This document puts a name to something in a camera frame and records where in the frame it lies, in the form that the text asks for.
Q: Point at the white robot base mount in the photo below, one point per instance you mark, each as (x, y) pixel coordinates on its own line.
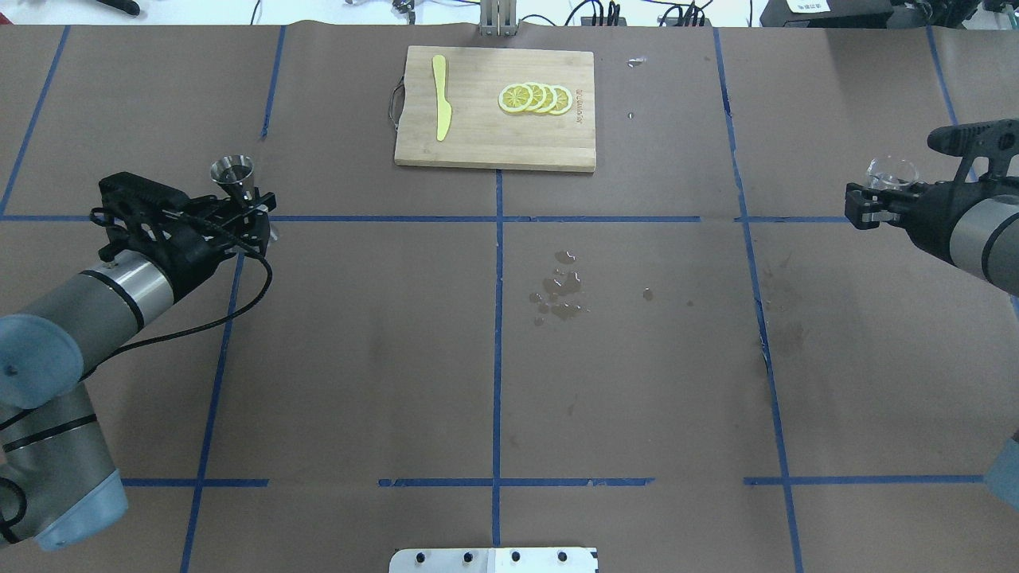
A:
(520, 559)

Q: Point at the lemon slice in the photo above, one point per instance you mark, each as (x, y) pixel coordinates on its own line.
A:
(539, 96)
(549, 99)
(515, 98)
(563, 101)

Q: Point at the steel double jigger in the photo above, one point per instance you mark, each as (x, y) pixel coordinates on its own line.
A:
(235, 175)

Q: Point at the clear glass measuring cup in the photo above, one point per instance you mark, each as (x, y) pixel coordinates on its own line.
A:
(891, 173)

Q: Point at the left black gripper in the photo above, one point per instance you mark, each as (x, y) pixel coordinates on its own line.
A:
(193, 253)

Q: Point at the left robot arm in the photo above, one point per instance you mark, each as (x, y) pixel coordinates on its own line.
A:
(60, 484)

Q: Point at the aluminium frame post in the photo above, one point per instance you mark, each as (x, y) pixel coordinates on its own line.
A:
(498, 18)

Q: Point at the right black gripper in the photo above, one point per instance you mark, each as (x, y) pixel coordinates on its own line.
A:
(938, 210)

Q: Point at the bamboo cutting board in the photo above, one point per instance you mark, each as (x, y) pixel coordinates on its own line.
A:
(481, 134)

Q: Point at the yellow plastic knife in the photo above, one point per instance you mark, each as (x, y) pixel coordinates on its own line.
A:
(444, 111)

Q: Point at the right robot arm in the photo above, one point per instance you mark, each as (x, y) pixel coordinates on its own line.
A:
(1002, 272)

